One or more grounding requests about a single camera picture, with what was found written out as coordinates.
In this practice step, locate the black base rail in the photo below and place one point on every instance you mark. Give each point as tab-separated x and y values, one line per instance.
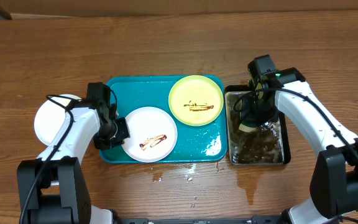
258	219

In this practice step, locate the teal yellow sponge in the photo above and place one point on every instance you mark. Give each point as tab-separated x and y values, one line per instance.
246	129

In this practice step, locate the teal plastic tray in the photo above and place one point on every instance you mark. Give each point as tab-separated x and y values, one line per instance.
206	143

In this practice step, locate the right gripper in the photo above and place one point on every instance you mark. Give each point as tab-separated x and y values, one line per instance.
247	114

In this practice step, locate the black rinse tray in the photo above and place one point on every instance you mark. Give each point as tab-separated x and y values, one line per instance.
268	145

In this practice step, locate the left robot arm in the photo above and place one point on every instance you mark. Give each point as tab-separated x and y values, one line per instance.
52	188

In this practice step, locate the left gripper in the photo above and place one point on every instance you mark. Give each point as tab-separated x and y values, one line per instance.
123	134

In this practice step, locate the white plate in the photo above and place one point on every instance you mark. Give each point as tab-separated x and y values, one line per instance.
48	121
153	134

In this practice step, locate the yellow-green rimmed plate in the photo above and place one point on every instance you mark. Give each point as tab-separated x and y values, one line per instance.
195	100

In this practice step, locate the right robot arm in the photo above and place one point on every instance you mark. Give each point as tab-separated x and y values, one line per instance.
334	184

